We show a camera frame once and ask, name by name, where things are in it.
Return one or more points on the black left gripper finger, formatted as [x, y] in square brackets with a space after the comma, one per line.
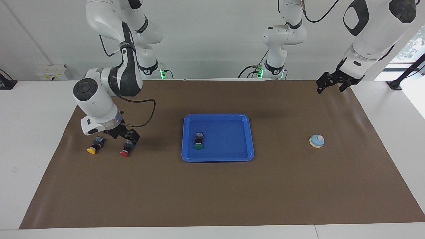
[322, 83]
[343, 87]

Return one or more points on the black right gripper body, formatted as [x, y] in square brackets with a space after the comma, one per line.
[116, 131]

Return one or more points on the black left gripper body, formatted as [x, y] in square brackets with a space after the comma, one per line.
[345, 75]

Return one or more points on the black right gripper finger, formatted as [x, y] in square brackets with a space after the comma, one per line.
[121, 136]
[135, 137]

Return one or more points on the red push button switch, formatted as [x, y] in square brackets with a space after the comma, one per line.
[125, 152]

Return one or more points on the yellow push button switch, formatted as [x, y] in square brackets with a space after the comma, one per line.
[93, 148]

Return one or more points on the light blue call bell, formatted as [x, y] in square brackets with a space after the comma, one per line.
[317, 141]

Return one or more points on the green push button switch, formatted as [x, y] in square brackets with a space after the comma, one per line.
[198, 141]

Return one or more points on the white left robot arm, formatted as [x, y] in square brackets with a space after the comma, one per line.
[375, 30]

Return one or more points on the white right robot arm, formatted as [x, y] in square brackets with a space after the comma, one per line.
[99, 103]

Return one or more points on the blue plastic tray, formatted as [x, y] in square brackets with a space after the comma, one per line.
[225, 146]

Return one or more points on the brown table mat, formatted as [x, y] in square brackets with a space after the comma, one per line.
[212, 192]

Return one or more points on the black stand foot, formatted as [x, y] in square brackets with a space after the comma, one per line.
[6, 83]

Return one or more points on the black camera stand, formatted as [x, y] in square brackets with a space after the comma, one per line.
[406, 71]

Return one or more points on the white wall socket box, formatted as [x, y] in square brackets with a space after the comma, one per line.
[51, 73]

